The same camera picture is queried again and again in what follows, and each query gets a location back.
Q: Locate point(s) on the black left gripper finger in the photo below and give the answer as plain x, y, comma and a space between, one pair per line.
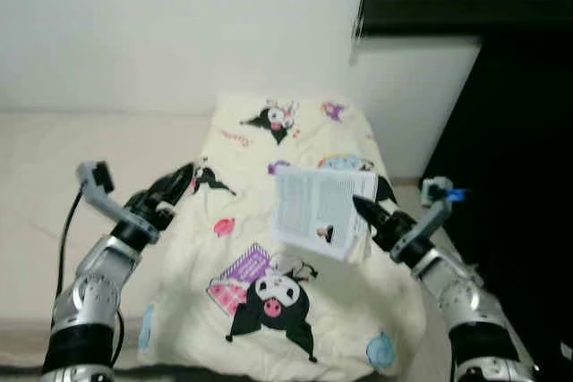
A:
172, 180
181, 190

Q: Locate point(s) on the black wardrobe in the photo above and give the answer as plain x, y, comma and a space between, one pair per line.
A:
519, 131

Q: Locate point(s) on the cream cartoon print blanket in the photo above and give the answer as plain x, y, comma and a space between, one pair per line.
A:
358, 301

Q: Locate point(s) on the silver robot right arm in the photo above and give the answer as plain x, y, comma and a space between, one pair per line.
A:
466, 297

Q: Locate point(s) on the cream sheeted bed mattress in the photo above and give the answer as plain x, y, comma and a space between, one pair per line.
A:
54, 149

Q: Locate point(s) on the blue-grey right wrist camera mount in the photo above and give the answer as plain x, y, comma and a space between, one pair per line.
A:
430, 221

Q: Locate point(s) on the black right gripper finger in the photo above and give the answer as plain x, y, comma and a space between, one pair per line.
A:
367, 210

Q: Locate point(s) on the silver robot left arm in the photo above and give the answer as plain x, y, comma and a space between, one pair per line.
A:
89, 297

